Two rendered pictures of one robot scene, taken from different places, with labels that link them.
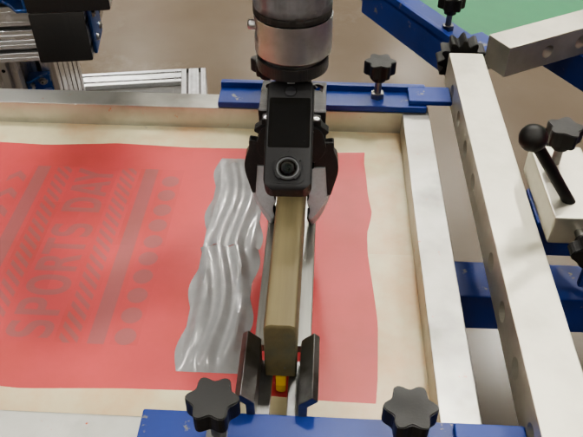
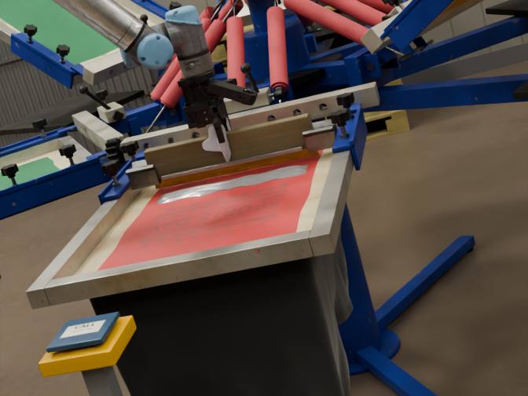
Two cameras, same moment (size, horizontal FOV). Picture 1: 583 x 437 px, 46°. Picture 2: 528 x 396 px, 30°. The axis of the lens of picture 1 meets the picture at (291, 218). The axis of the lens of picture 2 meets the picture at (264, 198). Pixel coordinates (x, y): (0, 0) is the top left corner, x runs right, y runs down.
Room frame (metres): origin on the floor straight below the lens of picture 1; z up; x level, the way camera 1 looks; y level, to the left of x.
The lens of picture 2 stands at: (0.12, 2.20, 1.58)
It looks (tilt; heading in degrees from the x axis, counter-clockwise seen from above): 17 degrees down; 281
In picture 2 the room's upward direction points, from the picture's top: 16 degrees counter-clockwise
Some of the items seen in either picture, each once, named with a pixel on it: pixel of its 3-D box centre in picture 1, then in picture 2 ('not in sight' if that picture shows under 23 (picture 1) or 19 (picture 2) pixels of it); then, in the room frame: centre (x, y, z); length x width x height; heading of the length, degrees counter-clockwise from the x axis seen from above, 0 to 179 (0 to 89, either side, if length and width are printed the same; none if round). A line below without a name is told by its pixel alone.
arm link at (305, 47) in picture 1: (290, 33); (196, 65); (0.61, 0.00, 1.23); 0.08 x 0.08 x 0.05
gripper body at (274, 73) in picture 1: (292, 101); (203, 99); (0.62, 0.00, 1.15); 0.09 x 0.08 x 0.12; 177
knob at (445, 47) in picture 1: (461, 63); (120, 150); (0.94, -0.26, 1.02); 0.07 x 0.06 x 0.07; 87
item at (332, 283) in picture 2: not in sight; (333, 288); (0.40, 0.28, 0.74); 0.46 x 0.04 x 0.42; 87
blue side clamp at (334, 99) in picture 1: (321, 110); (130, 185); (0.87, -0.04, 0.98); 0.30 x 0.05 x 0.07; 87
